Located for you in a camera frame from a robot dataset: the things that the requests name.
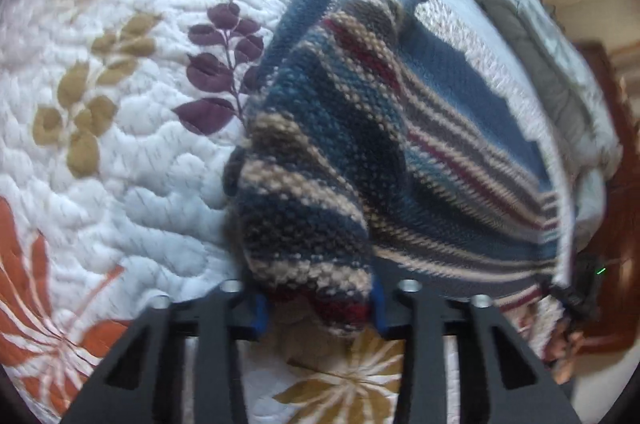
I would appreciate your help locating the floral quilted bedspread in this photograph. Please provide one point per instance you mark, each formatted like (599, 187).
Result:
(117, 117)

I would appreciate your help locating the wooden headboard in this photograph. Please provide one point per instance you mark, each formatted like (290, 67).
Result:
(617, 240)

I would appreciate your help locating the person's right hand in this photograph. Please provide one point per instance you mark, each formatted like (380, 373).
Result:
(562, 349)

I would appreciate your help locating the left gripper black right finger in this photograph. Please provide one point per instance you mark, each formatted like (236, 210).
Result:
(501, 380)

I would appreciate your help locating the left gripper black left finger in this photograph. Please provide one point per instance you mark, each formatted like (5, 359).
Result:
(184, 353)

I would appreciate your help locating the grey-blue comforter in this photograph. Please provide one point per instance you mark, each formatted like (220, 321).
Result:
(573, 100)

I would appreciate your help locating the striped knitted sweater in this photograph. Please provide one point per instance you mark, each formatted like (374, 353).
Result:
(373, 145)

